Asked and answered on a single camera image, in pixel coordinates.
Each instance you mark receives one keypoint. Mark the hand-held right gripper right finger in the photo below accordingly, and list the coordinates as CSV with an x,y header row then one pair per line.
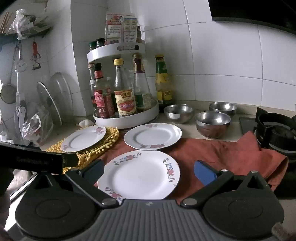
x,y
204,173

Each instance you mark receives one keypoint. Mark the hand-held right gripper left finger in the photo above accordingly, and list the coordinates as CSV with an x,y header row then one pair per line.
x,y
93,170

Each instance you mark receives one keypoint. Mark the large floral white plate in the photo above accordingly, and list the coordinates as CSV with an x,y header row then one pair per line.
x,y
138,176

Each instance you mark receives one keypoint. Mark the stainless steel bowl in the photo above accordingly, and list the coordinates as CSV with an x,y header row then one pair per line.
x,y
179,113
212,124
223,108

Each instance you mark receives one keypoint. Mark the red-brown cloth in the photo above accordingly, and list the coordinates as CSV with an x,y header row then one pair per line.
x,y
226,153

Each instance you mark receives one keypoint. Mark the clear plastic bag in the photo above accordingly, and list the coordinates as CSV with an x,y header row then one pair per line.
x,y
37,127

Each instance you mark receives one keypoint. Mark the white plate with pink flowers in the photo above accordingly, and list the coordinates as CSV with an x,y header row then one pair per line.
x,y
83,140

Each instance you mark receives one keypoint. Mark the yellow beaded mat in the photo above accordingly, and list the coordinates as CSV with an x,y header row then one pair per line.
x,y
108,141

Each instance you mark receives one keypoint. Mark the glass pot lid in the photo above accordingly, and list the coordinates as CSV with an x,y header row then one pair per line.
x,y
49,102
63,90

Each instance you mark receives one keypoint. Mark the white plate with red flowers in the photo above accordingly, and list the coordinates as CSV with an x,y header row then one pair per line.
x,y
152,136

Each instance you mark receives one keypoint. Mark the mesh skimmer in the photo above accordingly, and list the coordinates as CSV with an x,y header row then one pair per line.
x,y
8,93

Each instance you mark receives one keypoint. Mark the red label soy sauce bottle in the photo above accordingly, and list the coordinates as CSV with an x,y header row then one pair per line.
x,y
103,97

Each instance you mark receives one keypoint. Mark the yellow cap vinegar bottle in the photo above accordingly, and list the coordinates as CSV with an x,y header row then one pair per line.
x,y
123,97

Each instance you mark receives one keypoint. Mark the metal slotted ladle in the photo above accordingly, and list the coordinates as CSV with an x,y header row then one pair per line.
x,y
20,66

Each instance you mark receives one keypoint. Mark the green and yellow label bottle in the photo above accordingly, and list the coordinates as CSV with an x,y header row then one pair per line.
x,y
163,85

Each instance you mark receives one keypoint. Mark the red peeler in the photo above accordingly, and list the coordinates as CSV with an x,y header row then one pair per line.
x,y
35,52

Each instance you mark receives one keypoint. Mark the clear glass bottle black cap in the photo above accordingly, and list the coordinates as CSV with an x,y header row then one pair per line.
x,y
126,47

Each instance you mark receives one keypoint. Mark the white plastic bag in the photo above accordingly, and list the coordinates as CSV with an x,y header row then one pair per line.
x,y
22,24

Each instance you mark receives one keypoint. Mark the wooden chopsticks bundle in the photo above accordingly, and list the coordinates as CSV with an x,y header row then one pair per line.
x,y
5,22

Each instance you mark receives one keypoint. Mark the brown small bottle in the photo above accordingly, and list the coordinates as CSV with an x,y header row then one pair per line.
x,y
139,34

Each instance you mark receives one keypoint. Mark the green and yellow seasoning packet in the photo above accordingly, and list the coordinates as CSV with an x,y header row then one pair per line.
x,y
130,30

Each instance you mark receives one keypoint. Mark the black range hood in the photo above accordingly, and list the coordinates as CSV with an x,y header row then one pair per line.
x,y
252,11

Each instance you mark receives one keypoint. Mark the black wall shelf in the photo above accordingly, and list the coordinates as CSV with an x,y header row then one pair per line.
x,y
41,29

